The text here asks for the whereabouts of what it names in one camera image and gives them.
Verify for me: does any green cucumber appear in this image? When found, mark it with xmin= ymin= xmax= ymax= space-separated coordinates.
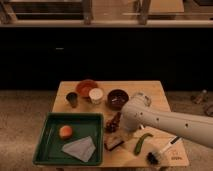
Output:
xmin=133 ymin=133 xmax=153 ymax=155

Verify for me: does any green plastic tray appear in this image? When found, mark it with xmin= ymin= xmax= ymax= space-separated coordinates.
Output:
xmin=33 ymin=113 xmax=104 ymax=166

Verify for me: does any dark metal cup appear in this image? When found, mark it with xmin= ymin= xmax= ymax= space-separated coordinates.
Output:
xmin=66 ymin=92 xmax=78 ymax=108

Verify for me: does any white cup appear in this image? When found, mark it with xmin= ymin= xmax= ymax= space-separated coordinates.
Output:
xmin=89 ymin=88 xmax=104 ymax=104

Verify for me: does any orange fruit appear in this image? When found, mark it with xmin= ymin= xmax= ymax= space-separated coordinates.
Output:
xmin=59 ymin=125 xmax=73 ymax=139

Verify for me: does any orange bowl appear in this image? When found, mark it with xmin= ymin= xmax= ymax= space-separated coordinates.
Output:
xmin=76 ymin=79 xmax=98 ymax=98

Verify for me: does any wooden table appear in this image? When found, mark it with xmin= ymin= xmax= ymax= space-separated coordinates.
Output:
xmin=33 ymin=80 xmax=190 ymax=169

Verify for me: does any grey folded cloth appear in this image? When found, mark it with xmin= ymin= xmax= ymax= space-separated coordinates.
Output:
xmin=62 ymin=136 xmax=96 ymax=162

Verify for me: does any bunch of dark grapes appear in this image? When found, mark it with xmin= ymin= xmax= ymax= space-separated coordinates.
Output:
xmin=105 ymin=112 xmax=121 ymax=133

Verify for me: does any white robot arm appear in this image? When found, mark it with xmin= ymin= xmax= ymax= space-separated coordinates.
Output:
xmin=120 ymin=92 xmax=213 ymax=148

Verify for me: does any dark brown bowl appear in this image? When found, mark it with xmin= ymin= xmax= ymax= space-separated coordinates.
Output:
xmin=107 ymin=89 xmax=129 ymax=110

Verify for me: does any white handled dish brush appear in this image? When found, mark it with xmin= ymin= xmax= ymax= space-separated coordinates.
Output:
xmin=146 ymin=136 xmax=180 ymax=165

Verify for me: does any whiteboard eraser black wood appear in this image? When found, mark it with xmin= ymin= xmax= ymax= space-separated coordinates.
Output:
xmin=104 ymin=135 xmax=124 ymax=151

